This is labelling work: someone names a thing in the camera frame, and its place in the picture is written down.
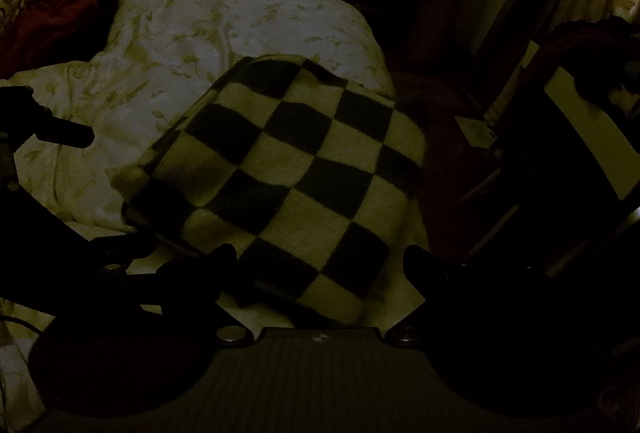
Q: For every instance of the chair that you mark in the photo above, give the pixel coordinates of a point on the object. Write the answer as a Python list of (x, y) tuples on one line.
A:
[(590, 128)]

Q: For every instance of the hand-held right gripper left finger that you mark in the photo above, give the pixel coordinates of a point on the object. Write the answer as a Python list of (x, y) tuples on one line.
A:
[(227, 259)]

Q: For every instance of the leaning wooden frame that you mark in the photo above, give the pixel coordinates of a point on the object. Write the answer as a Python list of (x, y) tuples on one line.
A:
[(530, 13)]

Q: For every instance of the paper sheet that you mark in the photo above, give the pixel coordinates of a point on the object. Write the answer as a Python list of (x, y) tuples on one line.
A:
[(475, 132)]

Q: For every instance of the black white checkered garment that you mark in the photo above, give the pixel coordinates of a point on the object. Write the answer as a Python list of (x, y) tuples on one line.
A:
[(300, 173)]

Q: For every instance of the red cloth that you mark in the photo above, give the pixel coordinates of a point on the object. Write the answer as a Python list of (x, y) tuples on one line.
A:
[(47, 28)]

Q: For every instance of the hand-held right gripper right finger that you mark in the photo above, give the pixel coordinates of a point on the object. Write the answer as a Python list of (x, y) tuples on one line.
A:
[(413, 260)]

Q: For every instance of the white floral duvet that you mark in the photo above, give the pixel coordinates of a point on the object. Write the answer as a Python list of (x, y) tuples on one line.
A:
[(200, 28)]

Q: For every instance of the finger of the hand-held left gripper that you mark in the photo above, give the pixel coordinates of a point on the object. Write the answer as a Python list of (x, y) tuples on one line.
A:
[(115, 240), (70, 133)]

